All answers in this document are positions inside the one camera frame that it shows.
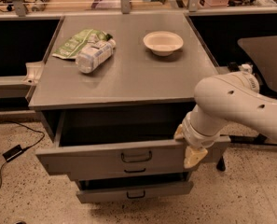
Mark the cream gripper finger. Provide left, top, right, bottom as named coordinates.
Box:
left=184, top=147, right=208, bottom=169

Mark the grey top drawer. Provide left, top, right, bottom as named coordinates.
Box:
left=35, top=110, right=231, bottom=176

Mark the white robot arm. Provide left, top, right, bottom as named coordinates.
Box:
left=173, top=72, right=277, bottom=169

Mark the grey drawer cabinet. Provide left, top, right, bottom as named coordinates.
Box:
left=30, top=14, right=217, bottom=191

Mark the grey bottom drawer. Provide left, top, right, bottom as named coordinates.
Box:
left=76, top=181, right=194, bottom=203

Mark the grey side table top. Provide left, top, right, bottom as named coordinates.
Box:
left=238, top=35, right=277, bottom=92

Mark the clear plastic water bottle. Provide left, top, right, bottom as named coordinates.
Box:
left=76, top=39, right=116, bottom=74

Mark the green snack bag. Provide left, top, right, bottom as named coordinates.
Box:
left=52, top=29, right=112, bottom=60

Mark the black power adapter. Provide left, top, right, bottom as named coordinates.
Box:
left=3, top=145, right=23, bottom=162

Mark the black table leg frame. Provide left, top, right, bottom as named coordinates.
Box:
left=216, top=133, right=277, bottom=172

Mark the black floor cable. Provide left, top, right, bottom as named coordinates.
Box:
left=0, top=120, right=47, bottom=204

